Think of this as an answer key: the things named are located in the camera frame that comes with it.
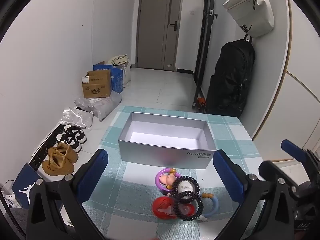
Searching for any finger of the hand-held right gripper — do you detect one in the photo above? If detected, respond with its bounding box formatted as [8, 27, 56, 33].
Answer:
[259, 159, 304, 200]
[281, 139, 320, 180]

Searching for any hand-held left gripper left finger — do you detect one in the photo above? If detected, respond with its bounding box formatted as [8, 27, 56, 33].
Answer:
[26, 149, 108, 240]

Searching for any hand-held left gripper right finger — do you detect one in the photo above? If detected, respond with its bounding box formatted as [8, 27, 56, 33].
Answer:
[213, 149, 298, 240]

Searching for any blue tube bracelet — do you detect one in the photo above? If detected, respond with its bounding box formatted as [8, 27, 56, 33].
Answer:
[197, 192, 219, 222]

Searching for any black beaded bracelet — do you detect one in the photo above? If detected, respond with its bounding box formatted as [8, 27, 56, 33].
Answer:
[171, 176, 205, 221]

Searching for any white round badge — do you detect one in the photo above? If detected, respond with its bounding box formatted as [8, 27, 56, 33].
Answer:
[176, 180, 196, 198]

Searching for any purple bracelet with pink charm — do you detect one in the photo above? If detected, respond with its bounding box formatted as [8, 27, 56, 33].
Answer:
[155, 168, 183, 196]

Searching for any red round badge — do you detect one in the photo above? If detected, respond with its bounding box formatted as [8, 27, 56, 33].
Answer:
[153, 197, 198, 221]

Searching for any silver cardboard box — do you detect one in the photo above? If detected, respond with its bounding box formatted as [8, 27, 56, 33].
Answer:
[118, 112, 216, 169]

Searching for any tan boot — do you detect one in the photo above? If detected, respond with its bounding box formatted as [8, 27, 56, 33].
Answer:
[56, 142, 79, 164]
[41, 147, 75, 176]

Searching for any black and white sneaker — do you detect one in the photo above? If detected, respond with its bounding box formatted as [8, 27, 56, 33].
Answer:
[64, 125, 87, 144]
[56, 133, 82, 153]

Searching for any teal checkered tablecloth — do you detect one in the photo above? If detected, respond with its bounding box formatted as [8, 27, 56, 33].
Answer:
[81, 106, 265, 240]

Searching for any crumpled silver plastic bag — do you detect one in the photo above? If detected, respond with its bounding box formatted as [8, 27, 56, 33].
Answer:
[59, 108, 94, 128]

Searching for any grey plastic parcel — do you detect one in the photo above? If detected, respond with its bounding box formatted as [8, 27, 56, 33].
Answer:
[91, 91, 123, 122]
[74, 96, 100, 113]

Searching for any blue shoe box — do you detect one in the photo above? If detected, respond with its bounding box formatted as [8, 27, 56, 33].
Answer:
[12, 162, 44, 209]

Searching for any brown cardboard box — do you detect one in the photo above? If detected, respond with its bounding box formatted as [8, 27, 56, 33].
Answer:
[82, 70, 112, 99]

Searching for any white power strip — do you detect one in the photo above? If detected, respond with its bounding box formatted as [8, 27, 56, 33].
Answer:
[4, 192, 18, 208]

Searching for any black backpack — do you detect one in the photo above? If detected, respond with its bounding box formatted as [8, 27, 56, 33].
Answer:
[205, 35, 256, 118]

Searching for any blue cardboard box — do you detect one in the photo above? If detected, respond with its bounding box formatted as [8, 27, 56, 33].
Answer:
[93, 65, 125, 93]

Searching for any white plastic sack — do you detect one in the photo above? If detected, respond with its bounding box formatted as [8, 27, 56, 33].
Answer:
[117, 64, 132, 88]

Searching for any beige cloth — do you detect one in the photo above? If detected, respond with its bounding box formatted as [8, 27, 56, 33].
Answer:
[107, 54, 131, 67]

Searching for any white canvas bag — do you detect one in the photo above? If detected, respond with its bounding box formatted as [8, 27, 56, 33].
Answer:
[222, 0, 275, 38]

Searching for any grey door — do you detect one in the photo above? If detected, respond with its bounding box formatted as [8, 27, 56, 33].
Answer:
[136, 0, 182, 72]

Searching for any black door frame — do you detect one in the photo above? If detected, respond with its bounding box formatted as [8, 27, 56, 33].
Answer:
[192, 0, 216, 110]

